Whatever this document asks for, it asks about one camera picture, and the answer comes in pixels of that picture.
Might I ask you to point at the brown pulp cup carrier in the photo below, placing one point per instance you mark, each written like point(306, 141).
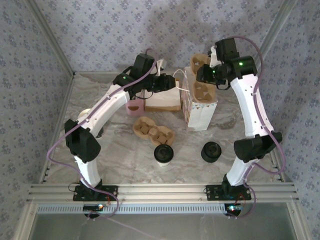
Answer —
point(143, 128)
point(203, 92)

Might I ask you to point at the animal print paper gift bag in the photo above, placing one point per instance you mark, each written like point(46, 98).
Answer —
point(200, 117)

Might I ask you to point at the black plastic cup lid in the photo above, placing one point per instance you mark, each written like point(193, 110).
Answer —
point(211, 157)
point(163, 152)
point(212, 148)
point(211, 161)

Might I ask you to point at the white paper cup black print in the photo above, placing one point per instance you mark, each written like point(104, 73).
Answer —
point(83, 113)
point(163, 165)

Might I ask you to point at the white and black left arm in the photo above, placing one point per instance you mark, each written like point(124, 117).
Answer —
point(100, 110)

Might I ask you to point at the pink cup with smile print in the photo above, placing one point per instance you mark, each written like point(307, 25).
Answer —
point(135, 110)

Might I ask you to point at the right aluminium corner post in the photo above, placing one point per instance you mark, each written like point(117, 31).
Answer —
point(271, 37)

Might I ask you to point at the aluminium corner post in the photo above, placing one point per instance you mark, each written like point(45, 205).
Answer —
point(53, 37)
point(271, 37)

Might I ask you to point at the left aluminium side rail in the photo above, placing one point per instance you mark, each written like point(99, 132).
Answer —
point(65, 100)

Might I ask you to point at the aluminium side rail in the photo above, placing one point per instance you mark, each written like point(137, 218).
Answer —
point(65, 100)
point(282, 176)

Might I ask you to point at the left aluminium corner post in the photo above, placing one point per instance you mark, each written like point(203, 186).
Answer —
point(53, 37)

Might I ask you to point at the long aluminium mounting rail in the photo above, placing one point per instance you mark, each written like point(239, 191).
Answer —
point(160, 191)

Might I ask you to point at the right aluminium side rail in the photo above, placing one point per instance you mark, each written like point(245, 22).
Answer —
point(282, 176)

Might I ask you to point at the right aluminium frame leg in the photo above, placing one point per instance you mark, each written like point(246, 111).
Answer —
point(298, 220)

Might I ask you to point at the aluminium frame leg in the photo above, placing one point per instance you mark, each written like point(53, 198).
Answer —
point(25, 220)
point(298, 220)

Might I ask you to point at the left aluminium frame leg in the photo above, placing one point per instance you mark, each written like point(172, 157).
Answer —
point(25, 220)

